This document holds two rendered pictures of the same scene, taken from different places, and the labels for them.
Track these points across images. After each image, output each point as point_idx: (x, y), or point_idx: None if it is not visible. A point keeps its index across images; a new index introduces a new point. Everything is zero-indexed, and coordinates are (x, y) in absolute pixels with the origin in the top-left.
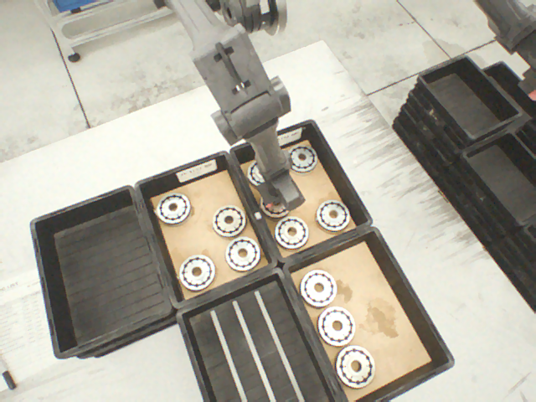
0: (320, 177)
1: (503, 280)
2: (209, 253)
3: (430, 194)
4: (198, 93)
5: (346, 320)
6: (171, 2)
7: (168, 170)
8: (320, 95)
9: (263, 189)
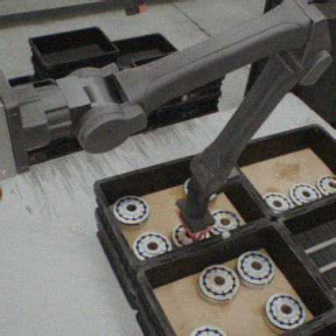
0: (150, 200)
1: (223, 113)
2: (256, 306)
3: (148, 139)
4: None
5: (299, 188)
6: (206, 65)
7: (171, 335)
8: (7, 213)
9: (199, 223)
